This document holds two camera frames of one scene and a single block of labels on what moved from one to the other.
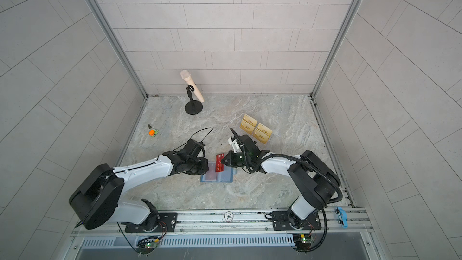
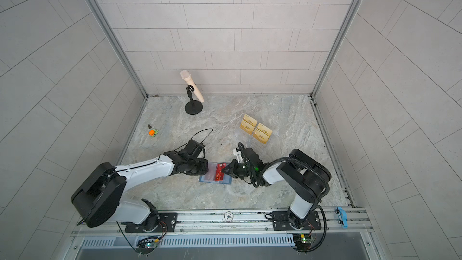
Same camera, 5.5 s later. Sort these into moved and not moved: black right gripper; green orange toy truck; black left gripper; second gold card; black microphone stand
Moved: black right gripper
Not moved: second gold card; black microphone stand; green orange toy truck; black left gripper
